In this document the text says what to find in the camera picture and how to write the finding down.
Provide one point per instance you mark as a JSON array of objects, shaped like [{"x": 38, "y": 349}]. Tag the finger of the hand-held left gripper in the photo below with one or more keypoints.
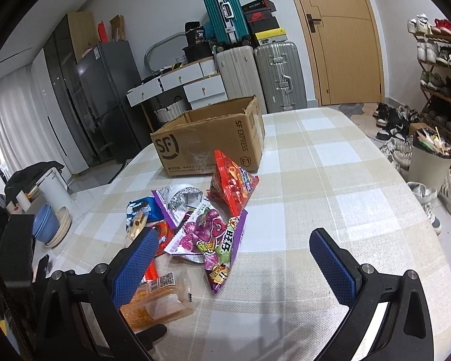
[{"x": 150, "y": 336}]

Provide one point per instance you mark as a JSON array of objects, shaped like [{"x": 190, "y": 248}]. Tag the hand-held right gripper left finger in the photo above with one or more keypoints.
[{"x": 135, "y": 267}]

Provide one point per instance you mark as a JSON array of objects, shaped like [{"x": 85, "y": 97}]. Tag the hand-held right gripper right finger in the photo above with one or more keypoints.
[{"x": 332, "y": 267}]

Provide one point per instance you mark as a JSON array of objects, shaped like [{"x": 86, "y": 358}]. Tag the red cookie packet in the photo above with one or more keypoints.
[{"x": 161, "y": 231}]

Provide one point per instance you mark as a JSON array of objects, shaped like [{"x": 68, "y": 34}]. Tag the red cone chips bag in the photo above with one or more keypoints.
[{"x": 233, "y": 188}]

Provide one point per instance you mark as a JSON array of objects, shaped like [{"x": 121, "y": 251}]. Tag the brown cardboard box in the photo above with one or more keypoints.
[{"x": 203, "y": 146}]

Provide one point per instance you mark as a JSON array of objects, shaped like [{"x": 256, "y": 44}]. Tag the orange bread packet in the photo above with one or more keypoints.
[{"x": 161, "y": 301}]

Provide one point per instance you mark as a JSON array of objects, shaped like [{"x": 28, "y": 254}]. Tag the blue basin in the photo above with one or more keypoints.
[{"x": 45, "y": 223}]

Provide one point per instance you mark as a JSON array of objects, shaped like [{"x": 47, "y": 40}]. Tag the small yellow snack packet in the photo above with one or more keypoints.
[{"x": 137, "y": 225}]

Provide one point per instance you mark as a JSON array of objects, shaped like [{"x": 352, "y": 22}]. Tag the white basin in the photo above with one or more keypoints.
[{"x": 64, "y": 225}]

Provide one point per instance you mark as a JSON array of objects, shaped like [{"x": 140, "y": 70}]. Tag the blue cookie packet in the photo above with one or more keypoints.
[{"x": 142, "y": 207}]

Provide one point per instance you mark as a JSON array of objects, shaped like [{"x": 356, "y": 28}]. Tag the white pedal bin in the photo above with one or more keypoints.
[{"x": 52, "y": 190}]

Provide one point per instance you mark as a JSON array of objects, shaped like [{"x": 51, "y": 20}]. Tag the black jacket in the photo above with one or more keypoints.
[{"x": 26, "y": 176}]

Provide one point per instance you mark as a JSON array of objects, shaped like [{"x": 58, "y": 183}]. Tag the silver purple snack bag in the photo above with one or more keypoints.
[{"x": 180, "y": 203}]

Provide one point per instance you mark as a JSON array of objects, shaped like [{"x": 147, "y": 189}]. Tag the purple grape candy bag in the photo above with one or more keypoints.
[{"x": 210, "y": 240}]

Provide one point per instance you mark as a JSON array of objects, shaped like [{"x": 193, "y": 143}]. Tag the beige full trash bin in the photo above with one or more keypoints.
[{"x": 424, "y": 169}]

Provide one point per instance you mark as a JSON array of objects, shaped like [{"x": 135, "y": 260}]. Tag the white sheer curtain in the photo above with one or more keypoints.
[{"x": 18, "y": 112}]

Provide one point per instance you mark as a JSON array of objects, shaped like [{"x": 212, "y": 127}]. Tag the scattered pile of sneakers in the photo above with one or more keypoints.
[{"x": 398, "y": 146}]

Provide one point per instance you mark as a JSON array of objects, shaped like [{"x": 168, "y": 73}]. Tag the beige door mat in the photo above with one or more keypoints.
[{"x": 357, "y": 112}]

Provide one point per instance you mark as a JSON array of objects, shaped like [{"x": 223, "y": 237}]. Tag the woven basket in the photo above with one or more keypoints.
[{"x": 169, "y": 112}]

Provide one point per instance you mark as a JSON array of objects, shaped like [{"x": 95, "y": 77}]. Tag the dark grey fridge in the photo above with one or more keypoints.
[{"x": 105, "y": 94}]

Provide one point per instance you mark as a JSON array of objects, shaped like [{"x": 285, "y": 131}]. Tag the white drawer desk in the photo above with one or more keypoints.
[{"x": 203, "y": 90}]

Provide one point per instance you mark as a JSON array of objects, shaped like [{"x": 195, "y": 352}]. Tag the dark glass cabinet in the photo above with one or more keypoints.
[{"x": 60, "y": 64}]

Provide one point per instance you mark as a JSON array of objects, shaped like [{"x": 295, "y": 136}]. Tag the silver suitcase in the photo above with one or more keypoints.
[{"x": 278, "y": 71}]

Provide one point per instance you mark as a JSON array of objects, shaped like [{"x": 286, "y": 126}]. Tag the wooden shoe rack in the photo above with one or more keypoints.
[{"x": 436, "y": 90}]

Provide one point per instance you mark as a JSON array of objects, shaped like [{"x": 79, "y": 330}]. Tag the beige suitcase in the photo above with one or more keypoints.
[{"x": 236, "y": 75}]

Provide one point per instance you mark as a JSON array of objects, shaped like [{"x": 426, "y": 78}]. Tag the grey oval mirror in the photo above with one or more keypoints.
[{"x": 152, "y": 50}]

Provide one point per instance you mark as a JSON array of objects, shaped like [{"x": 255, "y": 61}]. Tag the wooden door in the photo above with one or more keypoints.
[{"x": 345, "y": 45}]

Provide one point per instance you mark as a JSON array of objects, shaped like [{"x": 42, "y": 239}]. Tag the black storage box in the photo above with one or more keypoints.
[{"x": 197, "y": 52}]

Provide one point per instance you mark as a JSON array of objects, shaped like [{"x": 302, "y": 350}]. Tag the large tan cardboard box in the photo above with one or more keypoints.
[{"x": 80, "y": 30}]

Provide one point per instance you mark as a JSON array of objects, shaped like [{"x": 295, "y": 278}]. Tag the red paper bag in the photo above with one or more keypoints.
[{"x": 102, "y": 32}]

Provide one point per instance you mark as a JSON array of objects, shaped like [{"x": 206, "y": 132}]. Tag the black and yellow shoe box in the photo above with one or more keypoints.
[{"x": 270, "y": 38}]

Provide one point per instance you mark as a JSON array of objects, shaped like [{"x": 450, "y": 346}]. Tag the shoe rack with shoes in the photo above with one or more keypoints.
[{"x": 441, "y": 54}]

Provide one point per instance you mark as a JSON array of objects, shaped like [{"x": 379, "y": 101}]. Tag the small brown carton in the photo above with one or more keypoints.
[{"x": 117, "y": 27}]

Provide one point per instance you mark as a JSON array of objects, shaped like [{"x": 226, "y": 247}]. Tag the black bag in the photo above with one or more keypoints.
[{"x": 195, "y": 32}]

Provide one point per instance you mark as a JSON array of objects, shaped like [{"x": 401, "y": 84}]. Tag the plain black shoe box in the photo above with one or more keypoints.
[{"x": 265, "y": 26}]

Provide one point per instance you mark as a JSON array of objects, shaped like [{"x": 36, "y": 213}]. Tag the black shoe box red logo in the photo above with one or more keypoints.
[{"x": 259, "y": 17}]

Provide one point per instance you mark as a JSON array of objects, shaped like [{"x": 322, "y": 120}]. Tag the teal suitcase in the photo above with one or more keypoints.
[{"x": 220, "y": 11}]

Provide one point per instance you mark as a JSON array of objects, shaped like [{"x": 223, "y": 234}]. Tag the black shoe box red inside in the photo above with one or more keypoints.
[{"x": 257, "y": 5}]

